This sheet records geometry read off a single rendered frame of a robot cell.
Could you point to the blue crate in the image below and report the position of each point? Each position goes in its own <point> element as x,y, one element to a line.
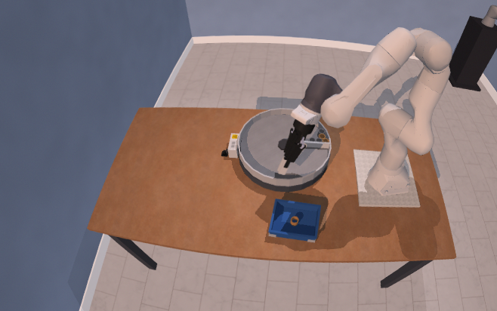
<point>308,215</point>

